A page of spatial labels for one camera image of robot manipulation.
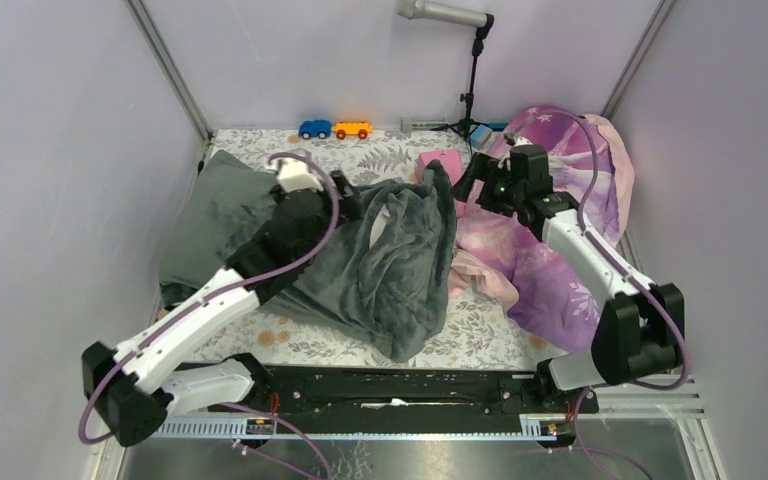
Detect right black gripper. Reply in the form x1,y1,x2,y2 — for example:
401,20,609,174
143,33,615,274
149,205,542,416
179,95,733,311
448,152,524,219

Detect grey plush pillowcase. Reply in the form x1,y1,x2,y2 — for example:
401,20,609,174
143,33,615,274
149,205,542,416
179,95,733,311
159,151,456,363

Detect white pillow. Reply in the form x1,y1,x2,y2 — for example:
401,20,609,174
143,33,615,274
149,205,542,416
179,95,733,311
369,205,390,248

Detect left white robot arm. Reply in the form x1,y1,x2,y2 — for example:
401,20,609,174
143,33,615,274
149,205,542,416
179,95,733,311
78,166,361,447

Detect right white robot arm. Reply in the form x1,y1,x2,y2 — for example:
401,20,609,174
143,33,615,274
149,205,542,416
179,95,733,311
453,144,684,412

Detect pink wedge block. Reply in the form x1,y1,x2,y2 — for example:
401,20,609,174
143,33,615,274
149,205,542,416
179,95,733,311
415,149,464,186

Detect light blue small box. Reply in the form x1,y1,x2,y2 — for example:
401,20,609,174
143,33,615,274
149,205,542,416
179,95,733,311
468,124,494,150

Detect black microphone stand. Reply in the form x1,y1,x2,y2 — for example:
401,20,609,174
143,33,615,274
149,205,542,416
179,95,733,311
432,13,495,147

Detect purple princess print blanket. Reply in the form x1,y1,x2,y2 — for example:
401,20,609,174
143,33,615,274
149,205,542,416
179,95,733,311
455,105,635,351

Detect blue toy car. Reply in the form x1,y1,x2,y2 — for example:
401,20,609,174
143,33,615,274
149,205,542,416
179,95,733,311
297,119,333,140

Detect orange toy car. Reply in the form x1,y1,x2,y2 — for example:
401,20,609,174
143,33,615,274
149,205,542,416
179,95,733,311
332,122,374,140

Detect floral table cloth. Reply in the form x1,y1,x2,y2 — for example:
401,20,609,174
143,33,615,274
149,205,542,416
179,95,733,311
195,130,566,370

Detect silver microphone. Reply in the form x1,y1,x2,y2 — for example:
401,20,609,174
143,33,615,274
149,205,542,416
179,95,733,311
397,0,494,29

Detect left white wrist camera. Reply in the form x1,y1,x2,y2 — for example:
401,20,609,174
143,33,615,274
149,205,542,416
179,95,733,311
273,157,324,193

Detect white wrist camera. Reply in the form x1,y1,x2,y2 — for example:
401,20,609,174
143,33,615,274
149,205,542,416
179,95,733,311
273,157,324,193
503,132,533,148

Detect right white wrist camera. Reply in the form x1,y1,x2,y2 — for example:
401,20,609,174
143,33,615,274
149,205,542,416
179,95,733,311
503,132,533,148

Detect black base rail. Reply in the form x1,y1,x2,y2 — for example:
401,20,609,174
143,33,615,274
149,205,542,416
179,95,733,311
142,357,601,439

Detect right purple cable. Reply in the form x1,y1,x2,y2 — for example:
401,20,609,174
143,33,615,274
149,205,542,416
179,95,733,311
503,109,690,480

